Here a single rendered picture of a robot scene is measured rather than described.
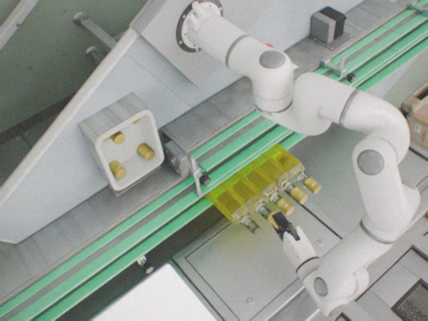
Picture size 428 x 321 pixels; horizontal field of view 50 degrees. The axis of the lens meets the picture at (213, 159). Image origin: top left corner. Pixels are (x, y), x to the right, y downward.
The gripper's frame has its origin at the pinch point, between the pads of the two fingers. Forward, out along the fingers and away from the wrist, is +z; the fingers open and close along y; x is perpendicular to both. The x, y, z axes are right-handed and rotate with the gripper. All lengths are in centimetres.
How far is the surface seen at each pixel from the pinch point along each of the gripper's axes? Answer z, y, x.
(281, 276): -8.9, -14.3, 3.9
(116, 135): 29, 27, 33
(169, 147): 29.7, 14.0, 20.1
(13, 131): 100, -20, 69
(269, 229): 6.8, -14.1, -0.8
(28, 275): 15, 4, 68
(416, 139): 161, -260, -266
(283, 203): 5.1, 0.2, -4.3
